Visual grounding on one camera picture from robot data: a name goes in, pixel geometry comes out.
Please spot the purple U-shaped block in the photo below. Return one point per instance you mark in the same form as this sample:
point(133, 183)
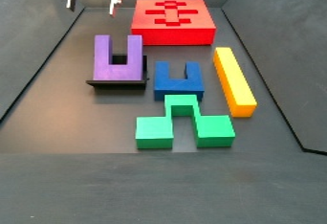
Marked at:
point(118, 67)

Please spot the red board with cutouts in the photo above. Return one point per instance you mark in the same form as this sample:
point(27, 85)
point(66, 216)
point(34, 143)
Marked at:
point(174, 22)

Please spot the black angled fixture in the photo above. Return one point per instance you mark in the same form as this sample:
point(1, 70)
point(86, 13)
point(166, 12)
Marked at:
point(123, 84)

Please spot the blue U-shaped block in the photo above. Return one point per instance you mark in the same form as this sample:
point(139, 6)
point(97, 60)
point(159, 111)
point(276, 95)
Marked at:
point(190, 85)

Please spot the green stepped block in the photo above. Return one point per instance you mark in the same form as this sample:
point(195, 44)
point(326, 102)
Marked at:
point(183, 123)

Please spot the yellow long bar block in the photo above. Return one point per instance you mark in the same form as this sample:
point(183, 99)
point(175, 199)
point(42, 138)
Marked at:
point(238, 93)

